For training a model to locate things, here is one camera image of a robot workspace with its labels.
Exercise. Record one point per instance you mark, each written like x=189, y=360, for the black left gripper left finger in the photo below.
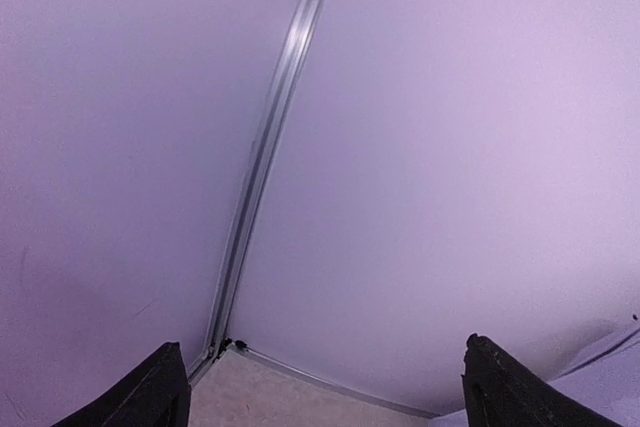
x=154, y=393

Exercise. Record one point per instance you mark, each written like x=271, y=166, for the lavender folding umbrella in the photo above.
x=603, y=376

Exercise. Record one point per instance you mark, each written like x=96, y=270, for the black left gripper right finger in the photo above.
x=501, y=391

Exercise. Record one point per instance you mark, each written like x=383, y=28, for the left aluminium frame post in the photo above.
x=283, y=83

